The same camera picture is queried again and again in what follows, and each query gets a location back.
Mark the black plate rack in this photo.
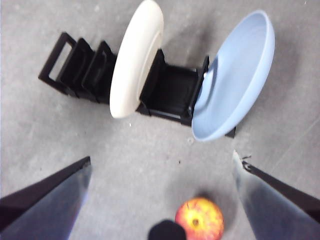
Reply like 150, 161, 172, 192
37, 31, 237, 138

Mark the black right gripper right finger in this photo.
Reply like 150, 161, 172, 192
232, 149, 320, 240

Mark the blue plate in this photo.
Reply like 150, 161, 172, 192
191, 9, 276, 143

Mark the red apple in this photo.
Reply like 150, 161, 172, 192
174, 197, 225, 240

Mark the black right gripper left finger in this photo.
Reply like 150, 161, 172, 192
0, 156, 92, 240

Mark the white plate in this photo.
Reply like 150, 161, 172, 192
109, 0, 165, 119

